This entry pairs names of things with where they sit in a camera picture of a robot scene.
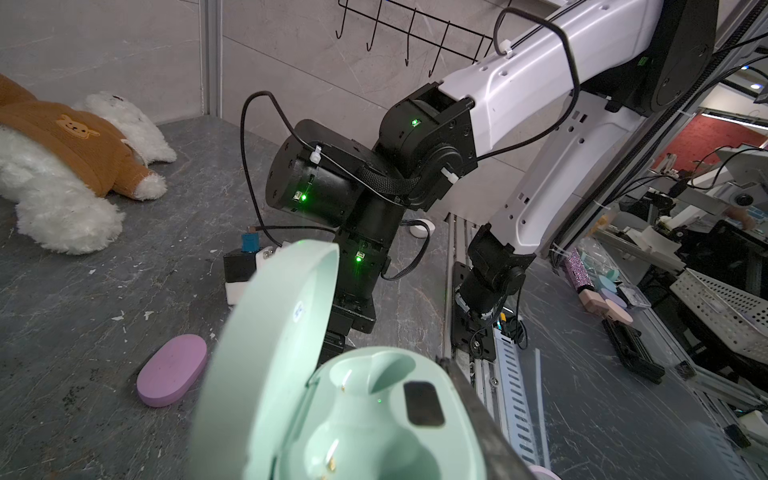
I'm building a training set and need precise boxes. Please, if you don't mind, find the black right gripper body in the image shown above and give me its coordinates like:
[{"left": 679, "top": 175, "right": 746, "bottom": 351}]
[{"left": 318, "top": 239, "right": 388, "bottom": 365}]

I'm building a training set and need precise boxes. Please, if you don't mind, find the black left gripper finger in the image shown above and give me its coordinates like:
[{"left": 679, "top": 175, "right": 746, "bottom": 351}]
[{"left": 437, "top": 357, "right": 535, "bottom": 480}]

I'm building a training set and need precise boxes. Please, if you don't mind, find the mint green earbud charging case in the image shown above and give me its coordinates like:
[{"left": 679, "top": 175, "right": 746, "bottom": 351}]
[{"left": 187, "top": 240, "right": 488, "bottom": 479}]

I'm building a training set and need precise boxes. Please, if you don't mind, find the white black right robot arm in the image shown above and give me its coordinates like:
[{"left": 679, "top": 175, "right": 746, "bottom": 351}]
[{"left": 265, "top": 1, "right": 718, "bottom": 361}]

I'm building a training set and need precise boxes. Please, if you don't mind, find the pink oval earbud case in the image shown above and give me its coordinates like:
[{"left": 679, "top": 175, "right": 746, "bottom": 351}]
[{"left": 136, "top": 334, "right": 207, "bottom": 408}]

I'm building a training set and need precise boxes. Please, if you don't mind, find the white teddy bear brown hoodie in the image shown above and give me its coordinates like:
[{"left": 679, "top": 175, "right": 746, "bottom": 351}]
[{"left": 1, "top": 77, "right": 177, "bottom": 255}]

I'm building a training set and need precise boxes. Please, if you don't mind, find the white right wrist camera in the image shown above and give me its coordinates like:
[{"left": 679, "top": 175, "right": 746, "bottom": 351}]
[{"left": 223, "top": 227, "right": 280, "bottom": 306}]

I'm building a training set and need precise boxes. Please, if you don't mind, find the black wire hook rack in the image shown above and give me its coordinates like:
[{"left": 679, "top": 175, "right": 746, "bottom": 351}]
[{"left": 335, "top": 0, "right": 493, "bottom": 77}]

